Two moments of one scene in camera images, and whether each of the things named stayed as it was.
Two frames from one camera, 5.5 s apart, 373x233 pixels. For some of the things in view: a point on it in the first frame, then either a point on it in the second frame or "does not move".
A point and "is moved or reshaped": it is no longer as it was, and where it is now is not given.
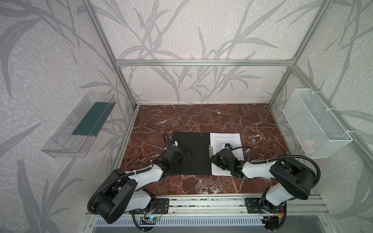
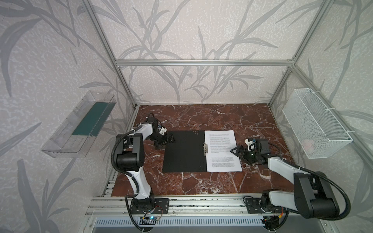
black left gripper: (180, 155) to (164, 138)
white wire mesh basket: (319, 132) does not move
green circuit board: (150, 220) does not move
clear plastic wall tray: (75, 137) does not move
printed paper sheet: (217, 140) is moved or reshaped
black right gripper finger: (215, 159) to (237, 153)
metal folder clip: (211, 151) to (205, 148)
